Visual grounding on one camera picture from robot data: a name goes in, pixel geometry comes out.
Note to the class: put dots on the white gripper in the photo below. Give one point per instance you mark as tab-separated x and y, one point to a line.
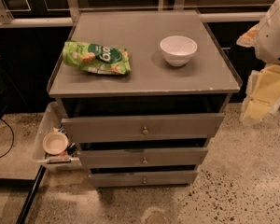
274	36

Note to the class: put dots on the grey bottom drawer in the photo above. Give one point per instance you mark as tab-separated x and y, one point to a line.
144	179

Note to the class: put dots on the grey drawer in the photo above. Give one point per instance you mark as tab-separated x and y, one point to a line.
144	179
143	157
140	128

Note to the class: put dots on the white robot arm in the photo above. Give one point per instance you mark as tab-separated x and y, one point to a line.
267	47

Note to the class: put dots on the grey top drawer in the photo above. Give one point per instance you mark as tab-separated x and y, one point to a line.
140	128

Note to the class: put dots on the grey drawer cabinet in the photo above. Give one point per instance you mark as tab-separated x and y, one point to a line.
204	85

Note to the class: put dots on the grey middle drawer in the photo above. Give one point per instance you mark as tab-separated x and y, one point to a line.
143	157

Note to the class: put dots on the white bowl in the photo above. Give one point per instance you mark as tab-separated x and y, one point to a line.
178	50

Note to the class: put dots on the green snack bag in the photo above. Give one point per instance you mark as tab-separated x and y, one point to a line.
96	59

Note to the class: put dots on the clear plastic storage bin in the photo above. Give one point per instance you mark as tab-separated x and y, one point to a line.
50	121

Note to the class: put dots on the small beige bowl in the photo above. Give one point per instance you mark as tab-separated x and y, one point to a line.
55	143

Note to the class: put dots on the white railing frame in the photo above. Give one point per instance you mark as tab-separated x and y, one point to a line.
36	13

